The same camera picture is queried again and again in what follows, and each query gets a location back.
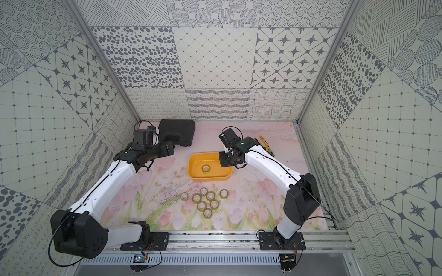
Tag transparent tape roll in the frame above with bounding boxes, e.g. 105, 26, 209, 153
201, 164, 211, 174
219, 189, 229, 200
192, 193, 201, 204
180, 192, 189, 202
206, 192, 215, 201
200, 187, 208, 196
197, 201, 207, 212
209, 200, 220, 210
203, 208, 213, 219

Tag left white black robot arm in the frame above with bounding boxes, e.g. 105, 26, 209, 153
49, 126, 175, 259

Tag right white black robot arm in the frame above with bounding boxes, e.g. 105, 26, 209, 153
219, 127, 321, 243

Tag yellow plastic storage box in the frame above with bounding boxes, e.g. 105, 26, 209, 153
188, 152, 233, 182

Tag yellow black pliers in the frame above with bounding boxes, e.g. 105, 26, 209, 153
260, 136, 275, 157

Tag black plastic tool case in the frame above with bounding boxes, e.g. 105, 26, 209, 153
158, 119, 196, 147

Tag white ventilation grille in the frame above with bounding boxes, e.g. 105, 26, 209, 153
82, 253, 280, 265

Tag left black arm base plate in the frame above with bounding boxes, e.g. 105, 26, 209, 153
120, 232, 170, 251

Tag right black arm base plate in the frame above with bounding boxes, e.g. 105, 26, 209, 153
256, 230, 306, 251

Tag aluminium mounting rail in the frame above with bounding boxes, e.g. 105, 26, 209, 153
70, 229, 356, 254

